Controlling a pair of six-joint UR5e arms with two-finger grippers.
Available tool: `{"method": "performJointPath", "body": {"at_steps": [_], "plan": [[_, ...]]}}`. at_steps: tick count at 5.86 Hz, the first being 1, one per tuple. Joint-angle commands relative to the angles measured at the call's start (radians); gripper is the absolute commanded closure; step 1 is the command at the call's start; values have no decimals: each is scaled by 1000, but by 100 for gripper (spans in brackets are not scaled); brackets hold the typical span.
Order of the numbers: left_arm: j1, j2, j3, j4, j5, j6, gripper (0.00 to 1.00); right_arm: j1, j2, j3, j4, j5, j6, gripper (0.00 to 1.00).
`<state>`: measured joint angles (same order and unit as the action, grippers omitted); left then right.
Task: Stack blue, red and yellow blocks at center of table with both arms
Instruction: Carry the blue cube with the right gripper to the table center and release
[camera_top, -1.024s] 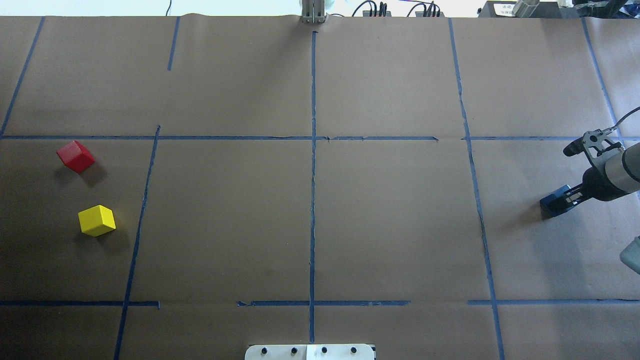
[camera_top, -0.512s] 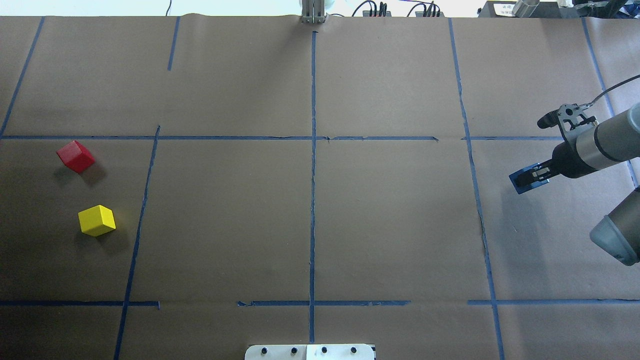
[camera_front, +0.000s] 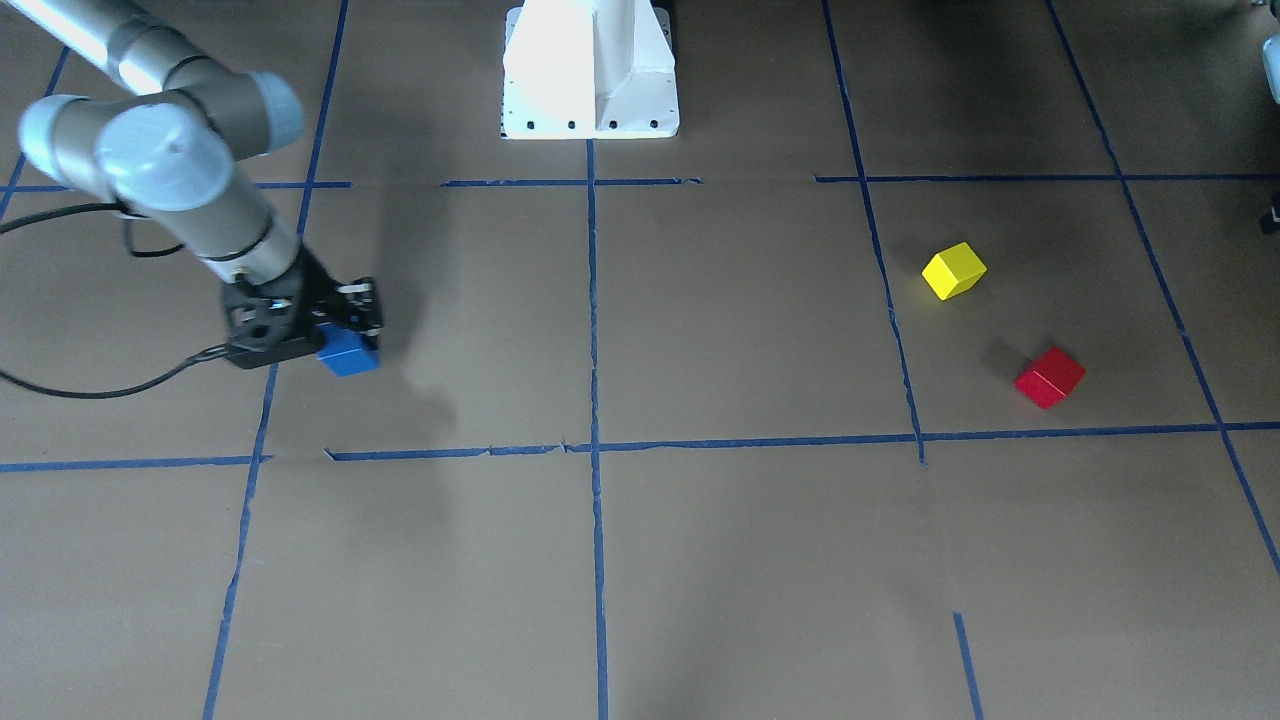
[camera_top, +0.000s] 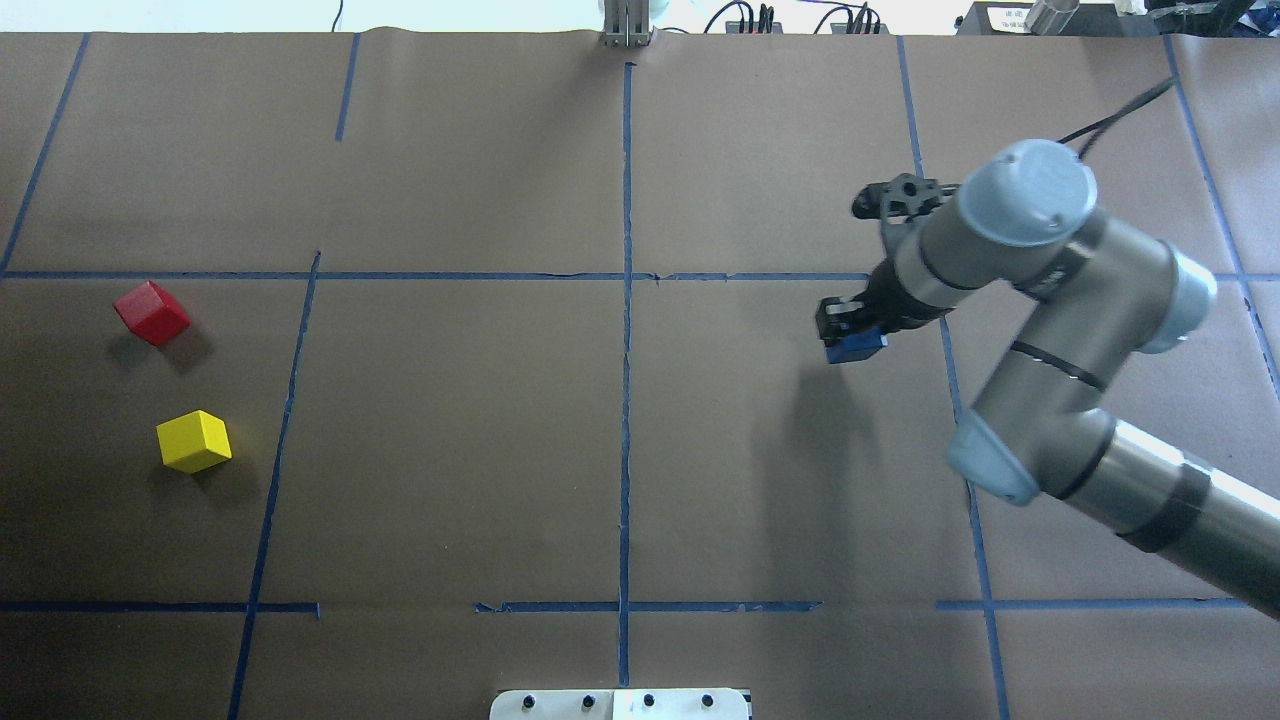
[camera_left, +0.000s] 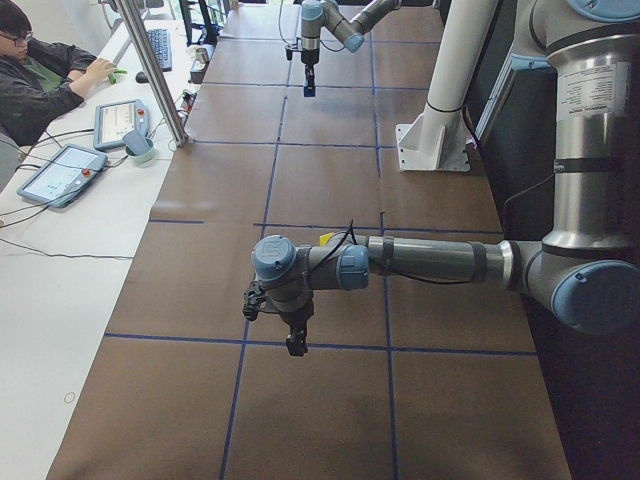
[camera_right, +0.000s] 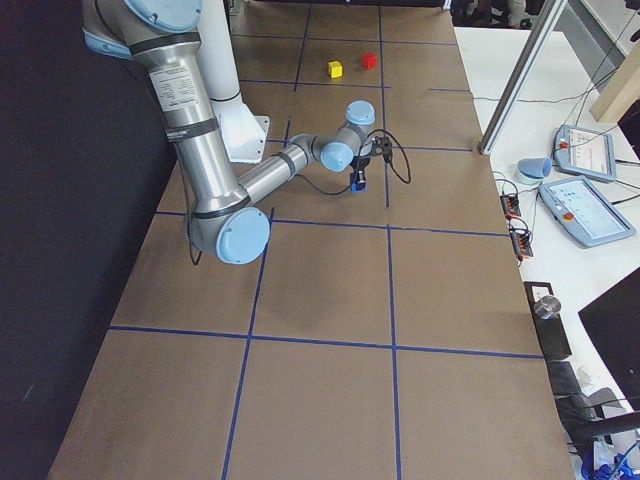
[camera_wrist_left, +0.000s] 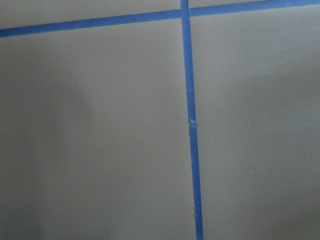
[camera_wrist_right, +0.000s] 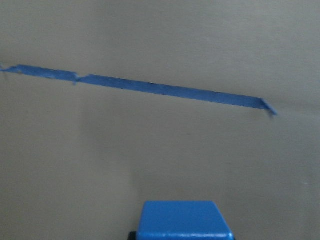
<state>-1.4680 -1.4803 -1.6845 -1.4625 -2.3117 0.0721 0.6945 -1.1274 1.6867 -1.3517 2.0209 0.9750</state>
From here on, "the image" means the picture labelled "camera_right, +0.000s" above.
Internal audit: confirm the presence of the white pillar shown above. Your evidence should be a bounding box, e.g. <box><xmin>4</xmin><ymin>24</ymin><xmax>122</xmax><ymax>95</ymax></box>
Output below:
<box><xmin>198</xmin><ymin>0</ymin><xmax>241</xmax><ymax>103</ymax></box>

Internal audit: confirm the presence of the orange black connector block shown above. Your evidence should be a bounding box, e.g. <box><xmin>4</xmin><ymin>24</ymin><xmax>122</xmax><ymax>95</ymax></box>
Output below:
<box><xmin>500</xmin><ymin>193</ymin><xmax>521</xmax><ymax>218</ymax></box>

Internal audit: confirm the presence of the yellow cube block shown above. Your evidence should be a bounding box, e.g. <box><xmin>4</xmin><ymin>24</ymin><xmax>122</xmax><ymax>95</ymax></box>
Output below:
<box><xmin>327</xmin><ymin>60</ymin><xmax>343</xmax><ymax>79</ymax></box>

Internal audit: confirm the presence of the blue cube block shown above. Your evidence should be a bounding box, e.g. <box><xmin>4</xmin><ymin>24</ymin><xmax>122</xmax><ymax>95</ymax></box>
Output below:
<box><xmin>350</xmin><ymin>183</ymin><xmax>367</xmax><ymax>193</ymax></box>

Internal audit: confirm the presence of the far teach pendant tablet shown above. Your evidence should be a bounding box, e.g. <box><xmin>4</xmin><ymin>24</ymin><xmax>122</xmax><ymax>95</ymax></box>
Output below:
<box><xmin>552</xmin><ymin>125</ymin><xmax>617</xmax><ymax>183</ymax></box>

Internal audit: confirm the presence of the black box on desk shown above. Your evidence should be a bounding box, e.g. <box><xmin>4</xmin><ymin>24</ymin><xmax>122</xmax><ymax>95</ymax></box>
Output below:
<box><xmin>523</xmin><ymin>281</ymin><xmax>572</xmax><ymax>361</ymax></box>

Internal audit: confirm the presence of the red cube block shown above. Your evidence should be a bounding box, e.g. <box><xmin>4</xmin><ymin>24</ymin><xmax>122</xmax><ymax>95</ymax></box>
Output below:
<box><xmin>361</xmin><ymin>52</ymin><xmax>378</xmax><ymax>70</ymax></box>

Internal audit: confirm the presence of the wooden board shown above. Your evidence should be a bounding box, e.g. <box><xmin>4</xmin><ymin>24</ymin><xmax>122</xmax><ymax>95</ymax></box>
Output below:
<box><xmin>591</xmin><ymin>44</ymin><xmax>640</xmax><ymax>123</ymax></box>

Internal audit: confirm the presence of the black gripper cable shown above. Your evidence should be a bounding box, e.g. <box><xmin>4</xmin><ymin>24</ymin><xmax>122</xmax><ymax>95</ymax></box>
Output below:
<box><xmin>299</xmin><ymin>130</ymin><xmax>413</xmax><ymax>196</ymax></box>

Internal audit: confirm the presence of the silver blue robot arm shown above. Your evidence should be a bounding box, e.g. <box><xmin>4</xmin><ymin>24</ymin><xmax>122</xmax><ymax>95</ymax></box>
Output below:
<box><xmin>82</xmin><ymin>1</ymin><xmax>375</xmax><ymax>265</ymax></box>

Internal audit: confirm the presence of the silver metal cup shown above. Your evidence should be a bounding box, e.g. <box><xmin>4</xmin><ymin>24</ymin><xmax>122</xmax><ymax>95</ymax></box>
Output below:
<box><xmin>533</xmin><ymin>295</ymin><xmax>561</xmax><ymax>320</ymax></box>

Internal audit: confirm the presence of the aluminium frame post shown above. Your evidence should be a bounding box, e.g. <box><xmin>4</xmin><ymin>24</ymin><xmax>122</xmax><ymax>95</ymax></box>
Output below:
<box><xmin>478</xmin><ymin>0</ymin><xmax>568</xmax><ymax>155</ymax></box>

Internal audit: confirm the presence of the near teach pendant tablet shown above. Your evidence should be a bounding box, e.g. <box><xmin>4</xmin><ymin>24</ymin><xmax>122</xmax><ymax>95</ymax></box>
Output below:
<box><xmin>538</xmin><ymin>176</ymin><xmax>636</xmax><ymax>248</ymax></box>

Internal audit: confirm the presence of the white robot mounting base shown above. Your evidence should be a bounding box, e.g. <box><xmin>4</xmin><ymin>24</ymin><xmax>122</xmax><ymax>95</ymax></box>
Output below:
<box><xmin>213</xmin><ymin>101</ymin><xmax>270</xmax><ymax>164</ymax></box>

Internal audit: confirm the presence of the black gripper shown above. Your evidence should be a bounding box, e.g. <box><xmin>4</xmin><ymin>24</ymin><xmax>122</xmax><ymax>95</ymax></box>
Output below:
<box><xmin>350</xmin><ymin>136</ymin><xmax>393</xmax><ymax>186</ymax></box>

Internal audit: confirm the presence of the black monitor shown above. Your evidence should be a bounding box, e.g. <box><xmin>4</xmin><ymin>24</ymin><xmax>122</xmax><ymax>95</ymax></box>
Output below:
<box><xmin>579</xmin><ymin>278</ymin><xmax>639</xmax><ymax>409</ymax></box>

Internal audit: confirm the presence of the teach pendant tablet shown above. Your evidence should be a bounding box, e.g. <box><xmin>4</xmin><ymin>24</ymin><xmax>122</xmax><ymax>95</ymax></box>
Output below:
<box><xmin>538</xmin><ymin>176</ymin><xmax>636</xmax><ymax>248</ymax></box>
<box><xmin>552</xmin><ymin>125</ymin><xmax>617</xmax><ymax>183</ymax></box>

